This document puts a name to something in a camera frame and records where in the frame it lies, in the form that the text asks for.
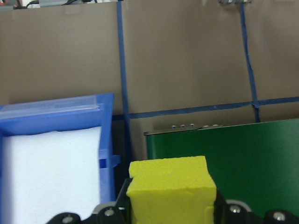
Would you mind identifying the yellow foam block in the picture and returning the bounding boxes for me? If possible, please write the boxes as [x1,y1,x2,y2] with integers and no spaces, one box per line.
[126,155,217,224]

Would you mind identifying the green conveyor belt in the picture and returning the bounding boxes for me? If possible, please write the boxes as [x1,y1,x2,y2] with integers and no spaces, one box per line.
[143,118,299,224]

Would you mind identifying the white foam pad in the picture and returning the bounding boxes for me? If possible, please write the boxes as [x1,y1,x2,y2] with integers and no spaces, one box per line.
[1,127,103,221]

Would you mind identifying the blue plastic storage bin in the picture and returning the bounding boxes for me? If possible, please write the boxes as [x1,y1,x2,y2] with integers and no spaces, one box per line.
[0,93,121,224]

